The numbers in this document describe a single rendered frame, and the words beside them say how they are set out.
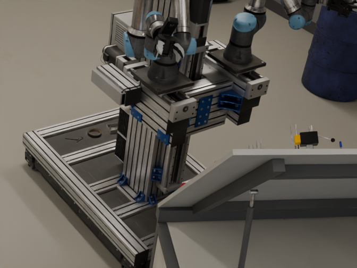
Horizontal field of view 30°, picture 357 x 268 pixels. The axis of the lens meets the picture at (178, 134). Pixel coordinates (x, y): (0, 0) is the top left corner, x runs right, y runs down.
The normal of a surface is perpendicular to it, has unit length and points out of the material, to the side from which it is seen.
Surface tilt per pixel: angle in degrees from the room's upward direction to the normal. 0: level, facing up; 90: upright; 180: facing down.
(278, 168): 41
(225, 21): 0
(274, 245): 0
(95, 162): 0
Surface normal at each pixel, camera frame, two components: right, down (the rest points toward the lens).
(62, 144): 0.14, -0.83
